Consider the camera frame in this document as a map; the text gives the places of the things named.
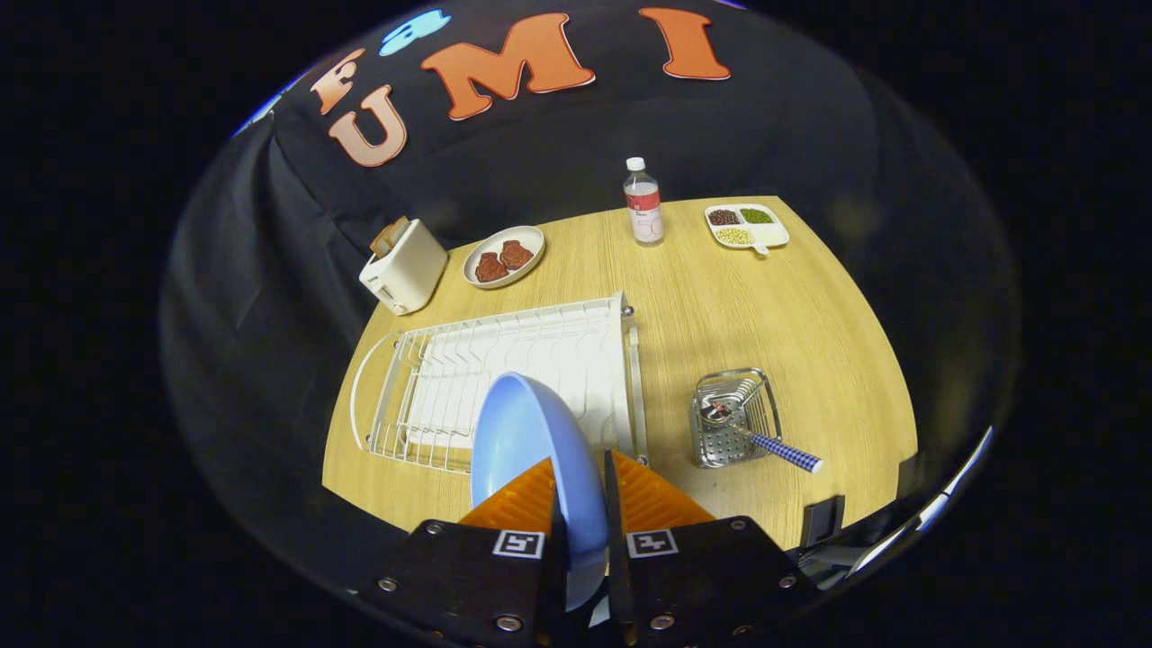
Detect blue plate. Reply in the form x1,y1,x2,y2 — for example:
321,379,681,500
470,372,611,613

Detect metal wire basket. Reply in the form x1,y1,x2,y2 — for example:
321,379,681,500
688,366,782,470

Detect beige oval plate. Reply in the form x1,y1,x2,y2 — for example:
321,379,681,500
462,225,547,290

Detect white divided tray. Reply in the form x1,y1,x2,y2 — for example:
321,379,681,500
704,202,791,257

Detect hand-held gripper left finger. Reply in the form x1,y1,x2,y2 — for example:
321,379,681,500
358,456,570,648

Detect spoon with blue checked handle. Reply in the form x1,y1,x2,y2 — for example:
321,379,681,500
700,396,824,474

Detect white wire dish rack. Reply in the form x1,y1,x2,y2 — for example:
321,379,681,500
349,291,651,476

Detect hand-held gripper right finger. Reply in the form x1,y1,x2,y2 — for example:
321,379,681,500
601,448,822,648

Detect clear plastic bottle red label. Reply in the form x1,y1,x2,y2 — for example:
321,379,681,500
623,157,666,248

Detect black backdrop cloth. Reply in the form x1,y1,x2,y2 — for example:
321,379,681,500
162,0,1022,622

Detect white toaster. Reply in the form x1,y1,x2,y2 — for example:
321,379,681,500
358,218,449,316

